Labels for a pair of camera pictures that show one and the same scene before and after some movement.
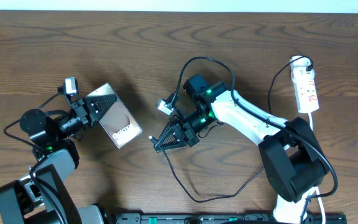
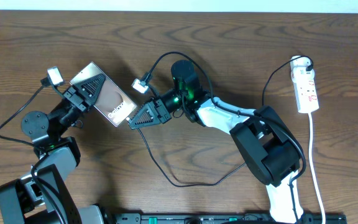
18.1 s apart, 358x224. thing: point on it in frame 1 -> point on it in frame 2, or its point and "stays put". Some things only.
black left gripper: [83, 119] -> [74, 93]
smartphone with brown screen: [117, 120] -> [112, 101]
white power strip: [305, 89] stays put
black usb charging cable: [310, 67] -> [240, 166]
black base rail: [219, 218] stays put
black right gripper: [183, 135] -> [157, 111]
